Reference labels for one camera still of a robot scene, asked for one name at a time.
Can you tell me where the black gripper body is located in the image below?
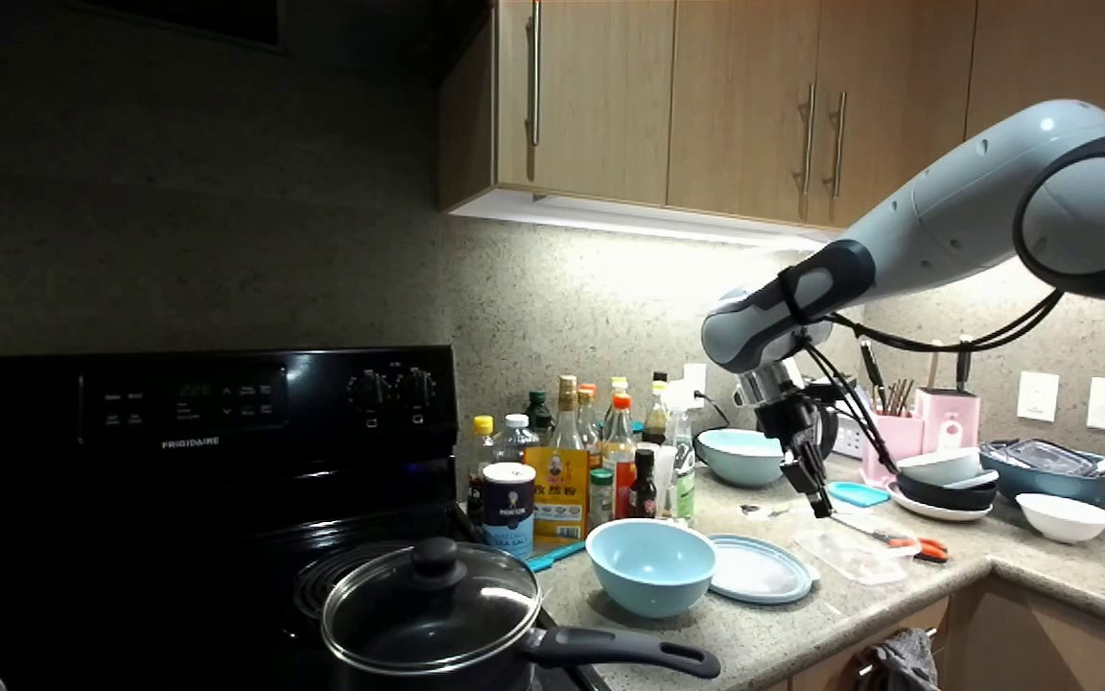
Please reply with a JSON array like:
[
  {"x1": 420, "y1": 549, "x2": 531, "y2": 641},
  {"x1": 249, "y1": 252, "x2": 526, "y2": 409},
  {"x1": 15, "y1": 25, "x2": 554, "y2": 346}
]
[{"x1": 739, "y1": 360, "x2": 835, "y2": 501}]

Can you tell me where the small teal square lid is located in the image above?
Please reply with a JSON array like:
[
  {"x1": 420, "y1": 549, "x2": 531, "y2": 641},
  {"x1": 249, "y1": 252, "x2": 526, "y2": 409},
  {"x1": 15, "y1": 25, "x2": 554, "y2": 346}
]
[{"x1": 828, "y1": 475, "x2": 893, "y2": 510}]

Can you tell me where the light blue bowl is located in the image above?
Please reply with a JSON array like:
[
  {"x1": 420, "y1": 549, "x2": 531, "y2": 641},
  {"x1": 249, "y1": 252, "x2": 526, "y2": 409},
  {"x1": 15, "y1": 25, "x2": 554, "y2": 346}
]
[
  {"x1": 581, "y1": 514, "x2": 719, "y2": 622},
  {"x1": 694, "y1": 425, "x2": 791, "y2": 492}
]

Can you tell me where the white box behind kettle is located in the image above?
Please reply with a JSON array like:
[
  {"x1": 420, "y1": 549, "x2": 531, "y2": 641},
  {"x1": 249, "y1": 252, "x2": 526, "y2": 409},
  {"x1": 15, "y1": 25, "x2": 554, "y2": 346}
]
[{"x1": 831, "y1": 388, "x2": 875, "y2": 465}]

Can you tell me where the pink utensil holder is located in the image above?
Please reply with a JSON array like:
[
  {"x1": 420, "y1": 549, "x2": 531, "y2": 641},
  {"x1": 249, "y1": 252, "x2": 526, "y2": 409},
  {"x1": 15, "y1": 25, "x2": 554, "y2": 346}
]
[{"x1": 858, "y1": 412, "x2": 929, "y2": 492}]

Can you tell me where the light blue plate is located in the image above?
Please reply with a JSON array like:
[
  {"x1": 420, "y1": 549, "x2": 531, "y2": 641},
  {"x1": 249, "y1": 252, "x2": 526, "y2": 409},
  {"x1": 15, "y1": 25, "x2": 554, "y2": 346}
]
[{"x1": 703, "y1": 533, "x2": 819, "y2": 612}]

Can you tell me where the white spray bottle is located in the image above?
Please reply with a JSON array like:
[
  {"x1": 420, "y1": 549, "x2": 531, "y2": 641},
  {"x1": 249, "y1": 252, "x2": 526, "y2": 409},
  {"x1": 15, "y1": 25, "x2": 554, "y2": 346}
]
[{"x1": 654, "y1": 379, "x2": 704, "y2": 531}]

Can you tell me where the white plate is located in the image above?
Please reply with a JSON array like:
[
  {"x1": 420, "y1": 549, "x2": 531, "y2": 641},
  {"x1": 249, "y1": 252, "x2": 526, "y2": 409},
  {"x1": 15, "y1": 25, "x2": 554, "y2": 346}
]
[{"x1": 887, "y1": 492, "x2": 1000, "y2": 531}]

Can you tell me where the pale blue bowl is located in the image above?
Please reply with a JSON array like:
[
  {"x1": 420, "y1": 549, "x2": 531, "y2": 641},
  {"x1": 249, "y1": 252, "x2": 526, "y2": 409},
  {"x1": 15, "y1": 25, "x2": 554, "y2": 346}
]
[{"x1": 893, "y1": 448, "x2": 1000, "y2": 492}]

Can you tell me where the dark bowl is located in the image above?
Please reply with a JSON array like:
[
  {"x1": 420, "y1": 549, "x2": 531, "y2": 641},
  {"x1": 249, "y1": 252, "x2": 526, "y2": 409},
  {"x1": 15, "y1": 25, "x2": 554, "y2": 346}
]
[{"x1": 893, "y1": 474, "x2": 1000, "y2": 514}]

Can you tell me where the pink knife block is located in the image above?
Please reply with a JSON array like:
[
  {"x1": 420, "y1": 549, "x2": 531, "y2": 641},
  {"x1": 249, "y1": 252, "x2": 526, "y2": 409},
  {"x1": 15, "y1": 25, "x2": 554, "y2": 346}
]
[{"x1": 911, "y1": 388, "x2": 982, "y2": 460}]

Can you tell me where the red sauce bottle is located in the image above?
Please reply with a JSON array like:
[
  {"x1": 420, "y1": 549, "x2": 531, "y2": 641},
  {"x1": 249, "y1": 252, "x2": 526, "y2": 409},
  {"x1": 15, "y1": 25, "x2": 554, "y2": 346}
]
[{"x1": 611, "y1": 391, "x2": 643, "y2": 524}]

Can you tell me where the grey cloth towel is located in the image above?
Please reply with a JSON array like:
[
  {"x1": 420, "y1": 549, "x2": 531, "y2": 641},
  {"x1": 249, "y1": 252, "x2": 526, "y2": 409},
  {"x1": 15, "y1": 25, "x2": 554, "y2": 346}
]
[{"x1": 865, "y1": 626, "x2": 945, "y2": 691}]

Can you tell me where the green cap small jar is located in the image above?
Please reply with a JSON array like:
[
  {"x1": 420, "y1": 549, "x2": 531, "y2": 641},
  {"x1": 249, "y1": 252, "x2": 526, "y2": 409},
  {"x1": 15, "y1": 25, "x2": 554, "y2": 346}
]
[{"x1": 588, "y1": 465, "x2": 616, "y2": 531}]

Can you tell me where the blue dish tray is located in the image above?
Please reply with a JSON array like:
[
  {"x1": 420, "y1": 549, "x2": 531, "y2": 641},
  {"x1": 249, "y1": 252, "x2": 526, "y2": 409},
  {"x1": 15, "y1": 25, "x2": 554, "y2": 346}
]
[{"x1": 979, "y1": 437, "x2": 1105, "y2": 514}]

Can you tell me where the yellow label oil bottle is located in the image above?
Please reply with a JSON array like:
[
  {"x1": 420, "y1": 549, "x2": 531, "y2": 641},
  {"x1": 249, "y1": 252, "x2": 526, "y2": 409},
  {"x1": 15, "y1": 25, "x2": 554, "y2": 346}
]
[{"x1": 522, "y1": 371, "x2": 594, "y2": 558}]

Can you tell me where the white bowl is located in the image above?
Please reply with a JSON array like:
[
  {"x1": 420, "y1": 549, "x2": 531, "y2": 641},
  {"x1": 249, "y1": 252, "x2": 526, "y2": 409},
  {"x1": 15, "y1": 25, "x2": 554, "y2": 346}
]
[{"x1": 1011, "y1": 492, "x2": 1105, "y2": 549}]

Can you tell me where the under cabinet light strip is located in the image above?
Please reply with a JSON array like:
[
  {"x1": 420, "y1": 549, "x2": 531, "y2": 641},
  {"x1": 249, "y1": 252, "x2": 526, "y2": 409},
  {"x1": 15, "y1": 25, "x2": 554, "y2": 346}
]
[{"x1": 444, "y1": 190, "x2": 835, "y2": 258}]

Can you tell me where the wooden base cabinet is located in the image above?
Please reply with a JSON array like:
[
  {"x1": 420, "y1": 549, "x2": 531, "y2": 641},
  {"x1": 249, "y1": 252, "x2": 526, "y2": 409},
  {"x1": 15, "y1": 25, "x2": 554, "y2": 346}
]
[{"x1": 757, "y1": 571, "x2": 1105, "y2": 691}]

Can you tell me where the clear plastic bottle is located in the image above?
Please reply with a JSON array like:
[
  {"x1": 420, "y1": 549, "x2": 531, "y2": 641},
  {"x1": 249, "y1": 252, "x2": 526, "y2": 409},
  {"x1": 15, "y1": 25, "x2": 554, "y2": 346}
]
[{"x1": 493, "y1": 412, "x2": 540, "y2": 469}]

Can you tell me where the white lidded dark can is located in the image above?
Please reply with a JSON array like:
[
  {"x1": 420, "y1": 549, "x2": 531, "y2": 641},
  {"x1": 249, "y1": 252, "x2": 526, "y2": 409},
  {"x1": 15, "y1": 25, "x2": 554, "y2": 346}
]
[{"x1": 462, "y1": 460, "x2": 540, "y2": 561}]

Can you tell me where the yellow cap bottle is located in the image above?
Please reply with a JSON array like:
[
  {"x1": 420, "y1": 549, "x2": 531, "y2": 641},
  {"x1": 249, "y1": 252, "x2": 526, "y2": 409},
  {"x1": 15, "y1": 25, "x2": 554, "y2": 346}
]
[{"x1": 467, "y1": 412, "x2": 502, "y2": 484}]

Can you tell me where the glass pot lid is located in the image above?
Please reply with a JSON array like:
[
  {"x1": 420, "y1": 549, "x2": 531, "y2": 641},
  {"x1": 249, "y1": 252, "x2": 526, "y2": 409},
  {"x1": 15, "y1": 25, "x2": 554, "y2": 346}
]
[{"x1": 314, "y1": 533, "x2": 543, "y2": 679}]

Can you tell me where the black kitchen stove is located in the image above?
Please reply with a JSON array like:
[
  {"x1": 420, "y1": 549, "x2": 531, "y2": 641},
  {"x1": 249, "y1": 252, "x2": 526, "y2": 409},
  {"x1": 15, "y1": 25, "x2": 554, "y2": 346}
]
[{"x1": 0, "y1": 343, "x2": 611, "y2": 691}]

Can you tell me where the orange handled knife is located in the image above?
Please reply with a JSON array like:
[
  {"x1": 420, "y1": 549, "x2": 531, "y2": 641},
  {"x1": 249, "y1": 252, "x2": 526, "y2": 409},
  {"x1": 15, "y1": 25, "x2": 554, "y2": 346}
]
[{"x1": 831, "y1": 510, "x2": 952, "y2": 570}]

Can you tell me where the black handled knife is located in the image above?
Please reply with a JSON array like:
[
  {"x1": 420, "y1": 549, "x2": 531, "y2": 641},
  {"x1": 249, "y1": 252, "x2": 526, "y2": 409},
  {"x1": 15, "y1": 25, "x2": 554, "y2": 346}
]
[
  {"x1": 952, "y1": 334, "x2": 979, "y2": 398},
  {"x1": 855, "y1": 343, "x2": 893, "y2": 418}
]

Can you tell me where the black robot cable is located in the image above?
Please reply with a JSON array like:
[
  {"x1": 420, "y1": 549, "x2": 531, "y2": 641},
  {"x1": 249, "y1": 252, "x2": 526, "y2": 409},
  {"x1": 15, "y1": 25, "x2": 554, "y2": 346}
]
[{"x1": 797, "y1": 288, "x2": 1066, "y2": 479}]

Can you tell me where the black pot with handle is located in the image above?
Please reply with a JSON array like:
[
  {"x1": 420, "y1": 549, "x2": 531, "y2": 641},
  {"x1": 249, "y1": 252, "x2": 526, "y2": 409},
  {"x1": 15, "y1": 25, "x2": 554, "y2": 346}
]
[{"x1": 324, "y1": 612, "x2": 723, "y2": 691}]

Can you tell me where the teal utensil handle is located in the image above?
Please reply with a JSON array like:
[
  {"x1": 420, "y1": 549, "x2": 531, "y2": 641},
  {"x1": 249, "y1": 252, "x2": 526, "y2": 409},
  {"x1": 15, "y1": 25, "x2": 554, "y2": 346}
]
[{"x1": 526, "y1": 538, "x2": 590, "y2": 575}]

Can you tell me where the metal cabinet handle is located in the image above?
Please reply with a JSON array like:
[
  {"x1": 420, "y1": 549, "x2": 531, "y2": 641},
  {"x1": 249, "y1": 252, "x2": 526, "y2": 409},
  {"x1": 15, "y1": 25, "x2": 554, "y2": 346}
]
[
  {"x1": 791, "y1": 85, "x2": 818, "y2": 197},
  {"x1": 819, "y1": 90, "x2": 846, "y2": 205},
  {"x1": 522, "y1": 8, "x2": 543, "y2": 155}
]

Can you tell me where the wooden wall cabinet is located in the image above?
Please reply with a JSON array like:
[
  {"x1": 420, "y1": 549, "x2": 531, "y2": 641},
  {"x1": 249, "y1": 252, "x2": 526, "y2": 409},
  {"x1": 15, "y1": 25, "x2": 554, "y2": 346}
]
[{"x1": 433, "y1": 0, "x2": 1105, "y2": 245}]

